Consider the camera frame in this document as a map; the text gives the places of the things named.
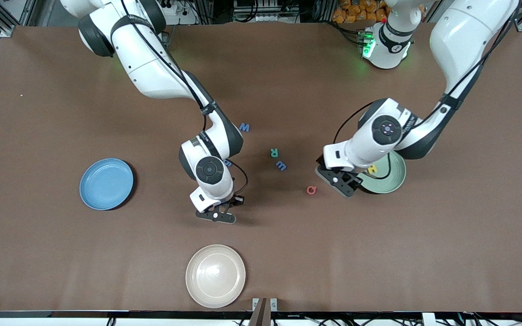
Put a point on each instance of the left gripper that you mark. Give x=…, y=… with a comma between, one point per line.
x=321, y=160

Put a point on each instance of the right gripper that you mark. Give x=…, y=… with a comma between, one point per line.
x=232, y=200

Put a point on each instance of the yellow foam uppercase H letter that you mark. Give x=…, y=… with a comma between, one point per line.
x=372, y=169

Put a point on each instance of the pink foam uppercase Q letter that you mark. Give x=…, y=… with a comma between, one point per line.
x=308, y=190

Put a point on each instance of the blue foam lowercase m letter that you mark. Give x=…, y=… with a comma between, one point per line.
x=281, y=165

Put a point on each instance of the teal foam uppercase R letter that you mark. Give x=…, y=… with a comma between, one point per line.
x=274, y=153

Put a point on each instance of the blue foam uppercase W letter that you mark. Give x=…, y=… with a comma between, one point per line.
x=244, y=127

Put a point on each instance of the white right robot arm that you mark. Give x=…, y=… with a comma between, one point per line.
x=152, y=68

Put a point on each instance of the green plate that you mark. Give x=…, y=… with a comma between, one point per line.
x=392, y=181

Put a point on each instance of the beige plate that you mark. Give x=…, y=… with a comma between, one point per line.
x=215, y=276

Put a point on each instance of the blue plate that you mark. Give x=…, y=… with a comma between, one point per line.
x=106, y=184

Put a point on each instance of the brown wedge-shaped pole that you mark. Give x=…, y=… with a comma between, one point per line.
x=259, y=314

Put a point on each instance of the orange packets pile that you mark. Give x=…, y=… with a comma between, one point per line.
x=356, y=11

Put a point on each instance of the brown table cover sheet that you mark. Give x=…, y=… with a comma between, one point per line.
x=61, y=262

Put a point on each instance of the small white box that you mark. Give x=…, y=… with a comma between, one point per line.
x=428, y=319

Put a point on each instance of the white power strip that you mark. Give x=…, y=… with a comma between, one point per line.
x=179, y=18

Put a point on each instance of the grey metal edge bracket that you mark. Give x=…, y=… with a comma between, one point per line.
x=273, y=304

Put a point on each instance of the metal table edge rail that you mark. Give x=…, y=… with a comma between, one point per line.
x=61, y=313

